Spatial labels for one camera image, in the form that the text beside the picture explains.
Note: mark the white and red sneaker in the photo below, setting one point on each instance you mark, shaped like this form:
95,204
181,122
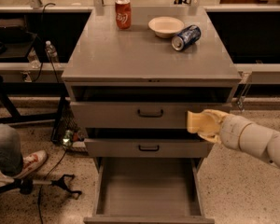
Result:
31,163

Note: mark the grey top drawer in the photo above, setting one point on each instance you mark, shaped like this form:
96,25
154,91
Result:
137,115

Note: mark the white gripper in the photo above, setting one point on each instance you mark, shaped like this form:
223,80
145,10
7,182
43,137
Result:
230,132

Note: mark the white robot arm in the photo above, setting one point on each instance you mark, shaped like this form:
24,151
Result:
258,141

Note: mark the green glass bottle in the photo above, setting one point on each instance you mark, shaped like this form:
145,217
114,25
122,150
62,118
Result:
68,138

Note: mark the black table frame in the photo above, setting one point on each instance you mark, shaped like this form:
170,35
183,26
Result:
21,99

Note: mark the clear water bottle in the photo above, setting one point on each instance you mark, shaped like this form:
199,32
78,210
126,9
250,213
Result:
52,53

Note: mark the grey middle drawer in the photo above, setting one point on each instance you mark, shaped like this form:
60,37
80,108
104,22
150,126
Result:
148,148

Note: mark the white bowl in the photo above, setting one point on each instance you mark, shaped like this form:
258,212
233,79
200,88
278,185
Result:
165,27

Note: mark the yellow sponge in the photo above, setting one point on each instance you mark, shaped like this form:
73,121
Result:
200,123

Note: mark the grey open bottom drawer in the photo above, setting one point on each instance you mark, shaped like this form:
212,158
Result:
147,191

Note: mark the grey trouser leg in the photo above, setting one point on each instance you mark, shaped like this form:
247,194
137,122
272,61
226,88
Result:
11,161

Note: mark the grey metal drawer cabinet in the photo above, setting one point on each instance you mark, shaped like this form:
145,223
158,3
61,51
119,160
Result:
113,65

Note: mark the blue soda can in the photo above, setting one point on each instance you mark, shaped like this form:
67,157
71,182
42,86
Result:
186,37

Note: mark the red soda can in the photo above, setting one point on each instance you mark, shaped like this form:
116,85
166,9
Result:
123,13

